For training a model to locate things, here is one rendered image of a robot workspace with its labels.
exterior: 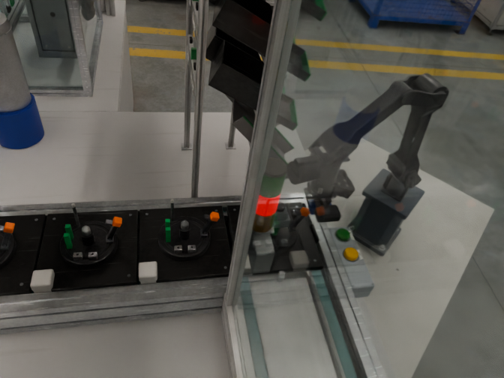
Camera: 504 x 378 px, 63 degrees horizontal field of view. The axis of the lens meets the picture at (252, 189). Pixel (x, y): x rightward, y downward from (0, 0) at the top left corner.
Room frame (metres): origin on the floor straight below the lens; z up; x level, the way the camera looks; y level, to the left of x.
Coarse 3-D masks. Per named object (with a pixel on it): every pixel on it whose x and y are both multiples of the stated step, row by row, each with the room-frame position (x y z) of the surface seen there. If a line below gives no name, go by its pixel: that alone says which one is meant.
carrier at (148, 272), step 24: (144, 216) 0.74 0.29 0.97; (168, 216) 0.75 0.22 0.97; (192, 216) 0.77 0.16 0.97; (144, 240) 0.65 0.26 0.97; (168, 240) 0.65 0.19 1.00; (192, 240) 0.67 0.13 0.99; (216, 240) 0.70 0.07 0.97; (144, 264) 0.57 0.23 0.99; (168, 264) 0.59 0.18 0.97; (192, 264) 0.61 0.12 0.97; (216, 264) 0.62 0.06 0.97
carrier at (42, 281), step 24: (48, 216) 0.67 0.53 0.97; (72, 216) 0.69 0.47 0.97; (96, 216) 0.70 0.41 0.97; (120, 216) 0.72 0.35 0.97; (48, 240) 0.60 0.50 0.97; (72, 240) 0.60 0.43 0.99; (96, 240) 0.61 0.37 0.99; (120, 240) 0.64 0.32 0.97; (48, 264) 0.53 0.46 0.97; (72, 264) 0.54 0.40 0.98; (96, 264) 0.55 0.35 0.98; (120, 264) 0.57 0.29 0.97; (48, 288) 0.47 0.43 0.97; (72, 288) 0.48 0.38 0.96
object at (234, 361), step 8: (232, 248) 0.71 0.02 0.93; (224, 296) 0.54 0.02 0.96; (224, 304) 0.53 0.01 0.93; (224, 312) 0.52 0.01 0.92; (232, 312) 0.50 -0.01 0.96; (224, 320) 0.51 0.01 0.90; (232, 320) 0.48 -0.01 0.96; (224, 328) 0.49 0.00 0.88; (232, 328) 0.46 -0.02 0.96; (232, 336) 0.44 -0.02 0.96; (232, 344) 0.42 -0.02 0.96; (232, 352) 0.40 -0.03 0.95; (232, 360) 0.40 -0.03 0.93; (240, 360) 0.39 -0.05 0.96; (232, 368) 0.38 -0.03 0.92; (240, 368) 0.37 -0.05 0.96; (232, 376) 0.37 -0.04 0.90; (240, 376) 0.35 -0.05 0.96
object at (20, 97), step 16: (0, 16) 1.10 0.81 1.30; (0, 32) 1.06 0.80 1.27; (0, 48) 1.05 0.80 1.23; (16, 48) 1.11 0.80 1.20; (0, 64) 1.04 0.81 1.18; (16, 64) 1.08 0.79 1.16; (0, 80) 1.03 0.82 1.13; (16, 80) 1.06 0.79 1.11; (0, 96) 1.02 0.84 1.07; (16, 96) 1.05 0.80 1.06
